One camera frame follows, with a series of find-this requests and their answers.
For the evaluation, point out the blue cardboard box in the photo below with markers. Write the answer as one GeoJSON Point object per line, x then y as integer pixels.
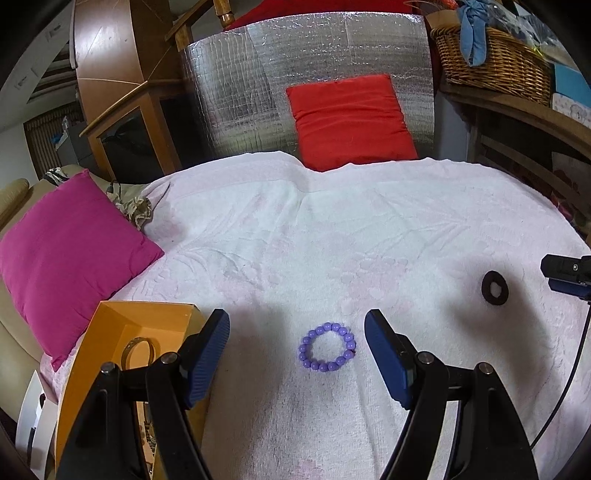
{"type": "Point", "coordinates": [568, 85]}

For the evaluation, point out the clear plastic bag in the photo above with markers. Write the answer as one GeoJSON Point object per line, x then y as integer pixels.
{"type": "Point", "coordinates": [521, 23]}

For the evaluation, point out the gold bangle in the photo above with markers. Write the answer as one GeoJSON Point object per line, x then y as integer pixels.
{"type": "Point", "coordinates": [131, 344]}

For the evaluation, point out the white air conditioner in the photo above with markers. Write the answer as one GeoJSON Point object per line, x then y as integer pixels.
{"type": "Point", "coordinates": [46, 78]}

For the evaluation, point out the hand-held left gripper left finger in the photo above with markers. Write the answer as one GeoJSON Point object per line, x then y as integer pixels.
{"type": "Point", "coordinates": [207, 360]}

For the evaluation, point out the patterned beige cloth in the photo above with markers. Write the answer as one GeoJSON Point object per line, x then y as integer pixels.
{"type": "Point", "coordinates": [136, 210]}

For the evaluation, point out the wicker basket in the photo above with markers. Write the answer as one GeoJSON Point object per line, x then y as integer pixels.
{"type": "Point", "coordinates": [489, 69]}

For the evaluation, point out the wooden cabinet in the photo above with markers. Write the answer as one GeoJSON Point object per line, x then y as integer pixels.
{"type": "Point", "coordinates": [106, 46]}

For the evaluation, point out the blue cloth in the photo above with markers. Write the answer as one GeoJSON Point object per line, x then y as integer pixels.
{"type": "Point", "coordinates": [475, 41]}

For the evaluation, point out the silver foil mat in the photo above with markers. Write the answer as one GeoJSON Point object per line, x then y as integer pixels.
{"type": "Point", "coordinates": [231, 101]}

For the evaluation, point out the white printed box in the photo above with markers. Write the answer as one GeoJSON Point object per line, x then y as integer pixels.
{"type": "Point", "coordinates": [570, 110]}

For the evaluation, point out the red pillow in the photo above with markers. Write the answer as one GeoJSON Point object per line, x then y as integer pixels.
{"type": "Point", "coordinates": [351, 124]}

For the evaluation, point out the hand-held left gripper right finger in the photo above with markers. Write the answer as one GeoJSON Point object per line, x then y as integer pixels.
{"type": "Point", "coordinates": [388, 360]}

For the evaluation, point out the red blanket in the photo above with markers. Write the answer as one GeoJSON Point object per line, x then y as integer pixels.
{"type": "Point", "coordinates": [300, 9]}

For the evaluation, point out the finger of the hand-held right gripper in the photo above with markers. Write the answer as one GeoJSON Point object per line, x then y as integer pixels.
{"type": "Point", "coordinates": [568, 270]}

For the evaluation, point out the wooden shelf table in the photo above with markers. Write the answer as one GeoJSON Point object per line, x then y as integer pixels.
{"type": "Point", "coordinates": [508, 110]}

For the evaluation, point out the pink pillow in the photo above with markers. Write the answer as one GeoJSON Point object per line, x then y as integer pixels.
{"type": "Point", "coordinates": [69, 249]}

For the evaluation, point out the white pink towel blanket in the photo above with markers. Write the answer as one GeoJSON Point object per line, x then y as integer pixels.
{"type": "Point", "coordinates": [323, 230]}

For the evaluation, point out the wooden stair railing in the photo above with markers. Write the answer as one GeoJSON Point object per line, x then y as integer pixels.
{"type": "Point", "coordinates": [224, 14]}

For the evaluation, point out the orange cardboard box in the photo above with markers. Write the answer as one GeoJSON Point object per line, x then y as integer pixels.
{"type": "Point", "coordinates": [115, 318]}

